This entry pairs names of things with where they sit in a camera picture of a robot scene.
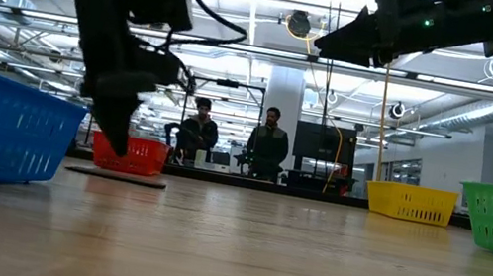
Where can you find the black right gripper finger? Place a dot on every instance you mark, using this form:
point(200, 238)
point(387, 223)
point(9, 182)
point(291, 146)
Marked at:
point(353, 40)

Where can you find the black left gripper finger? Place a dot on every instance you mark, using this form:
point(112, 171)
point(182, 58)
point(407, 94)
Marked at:
point(118, 111)

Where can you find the red plastic basket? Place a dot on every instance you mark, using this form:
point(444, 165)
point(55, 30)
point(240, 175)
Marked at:
point(142, 158)

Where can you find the person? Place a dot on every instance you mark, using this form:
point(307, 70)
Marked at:
point(199, 135)
point(267, 146)

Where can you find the black monitor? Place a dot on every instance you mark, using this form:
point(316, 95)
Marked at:
point(326, 143)

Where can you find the yellow plastic basket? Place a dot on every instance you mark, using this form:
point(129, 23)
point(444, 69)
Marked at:
point(408, 202)

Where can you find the black background rig frame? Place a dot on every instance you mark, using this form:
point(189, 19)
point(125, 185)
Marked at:
point(227, 83)

